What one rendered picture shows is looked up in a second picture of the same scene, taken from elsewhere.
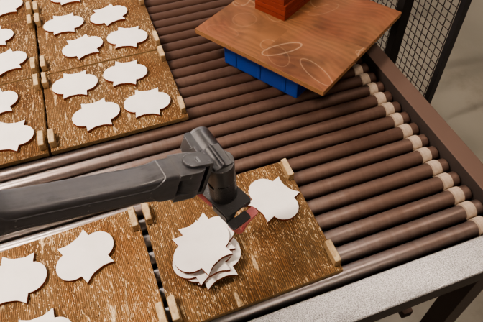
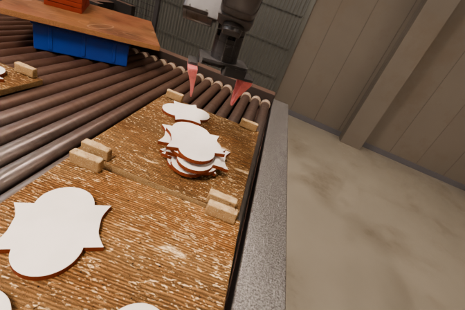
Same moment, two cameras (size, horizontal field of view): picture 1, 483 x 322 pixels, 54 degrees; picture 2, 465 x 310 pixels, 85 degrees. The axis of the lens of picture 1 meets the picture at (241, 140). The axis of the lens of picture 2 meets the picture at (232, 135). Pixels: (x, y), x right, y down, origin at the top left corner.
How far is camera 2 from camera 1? 0.91 m
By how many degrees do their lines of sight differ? 56
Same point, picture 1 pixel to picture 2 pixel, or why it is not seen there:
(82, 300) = (115, 272)
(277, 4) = not seen: outside the picture
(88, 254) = (64, 220)
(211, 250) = (205, 140)
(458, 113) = not seen: hidden behind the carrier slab
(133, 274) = (147, 205)
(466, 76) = not seen: hidden behind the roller
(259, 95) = (94, 67)
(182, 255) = (191, 151)
